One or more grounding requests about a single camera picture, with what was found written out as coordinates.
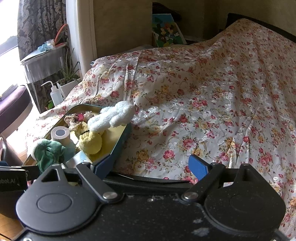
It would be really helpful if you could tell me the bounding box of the yellow fluffy sock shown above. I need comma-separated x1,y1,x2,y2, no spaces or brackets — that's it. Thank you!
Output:
74,121,104,155

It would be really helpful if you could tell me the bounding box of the green white plush toy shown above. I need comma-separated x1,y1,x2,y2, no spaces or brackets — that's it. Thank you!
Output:
31,138,66,173

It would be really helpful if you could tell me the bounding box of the white tape roll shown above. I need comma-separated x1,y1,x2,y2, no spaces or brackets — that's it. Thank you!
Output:
51,126,71,146

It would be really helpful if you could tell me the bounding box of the cream lace scrunchie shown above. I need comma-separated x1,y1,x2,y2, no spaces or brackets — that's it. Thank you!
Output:
64,111,95,131

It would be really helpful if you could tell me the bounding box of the gold metal tin tray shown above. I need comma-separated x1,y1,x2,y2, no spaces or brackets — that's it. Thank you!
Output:
53,104,132,163

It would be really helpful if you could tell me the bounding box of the purple stool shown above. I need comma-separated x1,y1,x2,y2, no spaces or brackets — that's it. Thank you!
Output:
1,85,32,133

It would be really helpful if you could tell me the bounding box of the floral bed cover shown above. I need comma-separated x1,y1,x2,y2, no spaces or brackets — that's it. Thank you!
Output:
27,19,295,237

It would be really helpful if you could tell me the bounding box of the white squeeze bottle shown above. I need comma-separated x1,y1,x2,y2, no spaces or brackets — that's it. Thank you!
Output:
41,81,64,106

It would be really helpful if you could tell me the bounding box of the potted green plant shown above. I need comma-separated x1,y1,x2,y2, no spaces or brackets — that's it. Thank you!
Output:
57,48,81,99

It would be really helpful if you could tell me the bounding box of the grey side table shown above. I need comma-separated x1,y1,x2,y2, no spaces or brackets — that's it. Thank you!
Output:
21,43,67,113

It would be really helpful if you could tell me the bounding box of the colourful picture book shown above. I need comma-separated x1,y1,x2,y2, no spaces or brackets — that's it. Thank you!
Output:
152,14,187,48

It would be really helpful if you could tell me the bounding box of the patterned curtain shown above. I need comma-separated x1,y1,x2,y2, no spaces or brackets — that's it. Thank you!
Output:
17,0,66,59

